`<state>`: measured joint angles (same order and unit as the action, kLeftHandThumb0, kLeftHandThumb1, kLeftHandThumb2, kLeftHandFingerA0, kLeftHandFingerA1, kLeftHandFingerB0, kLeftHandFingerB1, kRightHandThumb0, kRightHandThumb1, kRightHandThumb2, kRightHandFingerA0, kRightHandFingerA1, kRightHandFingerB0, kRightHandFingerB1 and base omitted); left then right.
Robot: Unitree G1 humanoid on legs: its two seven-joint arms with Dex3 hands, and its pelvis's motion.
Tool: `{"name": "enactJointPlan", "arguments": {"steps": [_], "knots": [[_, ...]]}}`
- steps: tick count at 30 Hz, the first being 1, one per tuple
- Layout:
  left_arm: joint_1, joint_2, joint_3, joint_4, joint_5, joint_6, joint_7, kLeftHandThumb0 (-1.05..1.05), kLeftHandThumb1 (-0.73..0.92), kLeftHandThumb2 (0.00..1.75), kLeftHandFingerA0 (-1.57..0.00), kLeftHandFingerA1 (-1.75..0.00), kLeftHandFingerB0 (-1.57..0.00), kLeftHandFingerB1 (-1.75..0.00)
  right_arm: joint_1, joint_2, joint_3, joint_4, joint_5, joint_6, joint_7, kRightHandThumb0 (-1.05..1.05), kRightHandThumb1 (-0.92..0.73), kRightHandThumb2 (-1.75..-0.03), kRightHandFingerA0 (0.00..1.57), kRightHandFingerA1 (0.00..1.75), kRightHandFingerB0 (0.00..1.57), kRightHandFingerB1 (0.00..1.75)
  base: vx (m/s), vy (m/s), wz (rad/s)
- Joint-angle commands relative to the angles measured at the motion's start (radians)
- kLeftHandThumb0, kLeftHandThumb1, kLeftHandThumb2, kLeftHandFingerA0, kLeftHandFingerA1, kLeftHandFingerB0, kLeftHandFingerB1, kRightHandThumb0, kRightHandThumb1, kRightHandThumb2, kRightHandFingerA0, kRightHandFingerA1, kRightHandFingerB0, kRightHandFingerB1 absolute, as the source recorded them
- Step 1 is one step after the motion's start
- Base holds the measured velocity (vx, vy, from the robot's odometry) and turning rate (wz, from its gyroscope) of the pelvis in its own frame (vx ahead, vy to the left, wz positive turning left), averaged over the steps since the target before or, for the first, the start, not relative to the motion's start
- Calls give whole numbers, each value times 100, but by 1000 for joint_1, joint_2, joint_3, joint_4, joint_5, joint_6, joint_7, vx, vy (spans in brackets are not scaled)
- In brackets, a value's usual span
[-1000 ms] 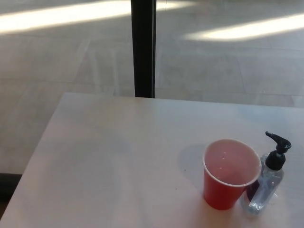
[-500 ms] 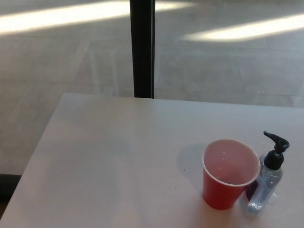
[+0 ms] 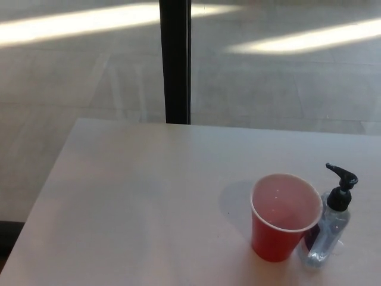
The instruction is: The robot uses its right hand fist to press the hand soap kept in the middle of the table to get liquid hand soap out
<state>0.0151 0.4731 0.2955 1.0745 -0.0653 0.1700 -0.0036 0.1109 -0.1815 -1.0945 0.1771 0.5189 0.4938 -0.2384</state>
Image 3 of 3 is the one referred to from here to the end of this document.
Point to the dark baseboard strip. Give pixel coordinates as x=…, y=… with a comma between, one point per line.
x=9, y=235

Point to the red plastic cup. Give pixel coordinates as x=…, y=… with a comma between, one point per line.
x=272, y=238

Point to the black vertical window post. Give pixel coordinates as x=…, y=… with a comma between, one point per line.
x=175, y=61

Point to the clear soap bottle black pump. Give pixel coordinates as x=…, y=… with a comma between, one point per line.
x=337, y=198

